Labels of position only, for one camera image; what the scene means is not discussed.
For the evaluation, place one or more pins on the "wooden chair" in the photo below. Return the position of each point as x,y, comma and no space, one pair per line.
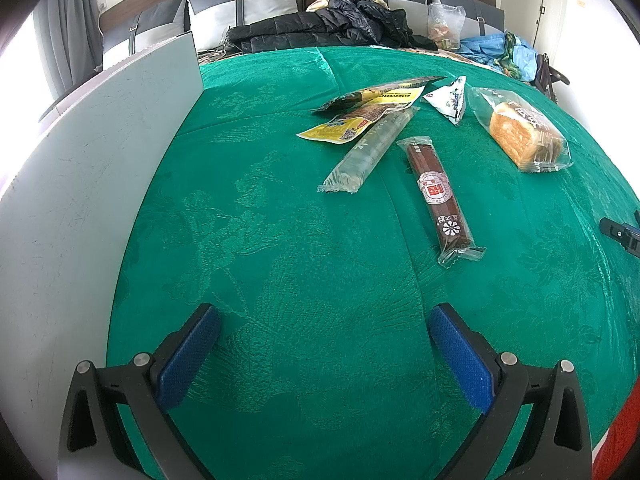
552,77

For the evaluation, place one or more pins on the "black and yellow snack packet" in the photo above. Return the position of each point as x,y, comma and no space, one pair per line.
385,95

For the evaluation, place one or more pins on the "brown bar snack packet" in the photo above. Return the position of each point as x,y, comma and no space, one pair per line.
437,195

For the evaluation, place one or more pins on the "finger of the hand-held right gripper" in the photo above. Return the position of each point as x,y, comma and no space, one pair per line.
622,232

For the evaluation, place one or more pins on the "white triangular snack packet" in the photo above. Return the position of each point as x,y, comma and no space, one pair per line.
450,100

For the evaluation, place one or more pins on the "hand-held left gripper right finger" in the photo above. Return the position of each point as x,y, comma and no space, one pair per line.
460,355

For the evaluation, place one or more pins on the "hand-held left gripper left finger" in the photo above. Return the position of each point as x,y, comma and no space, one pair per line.
187,355

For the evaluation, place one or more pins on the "clear plastic bag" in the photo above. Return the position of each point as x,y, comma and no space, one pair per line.
446,27

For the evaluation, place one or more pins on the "clear long snack packet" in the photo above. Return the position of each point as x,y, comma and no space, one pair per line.
370,152

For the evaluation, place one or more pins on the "black puffer jacket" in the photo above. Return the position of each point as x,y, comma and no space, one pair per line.
325,25

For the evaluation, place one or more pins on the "floral bed sheet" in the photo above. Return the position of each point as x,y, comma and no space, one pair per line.
430,52

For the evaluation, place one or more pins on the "green satin cloth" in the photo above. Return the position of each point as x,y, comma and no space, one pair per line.
300,260

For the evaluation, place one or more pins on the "sliced bread packet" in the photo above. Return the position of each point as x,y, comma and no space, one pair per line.
520,130

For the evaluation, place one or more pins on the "grey curtain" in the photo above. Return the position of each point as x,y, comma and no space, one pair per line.
70,35

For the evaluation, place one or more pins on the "blue cloth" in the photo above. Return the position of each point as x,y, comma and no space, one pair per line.
495,52

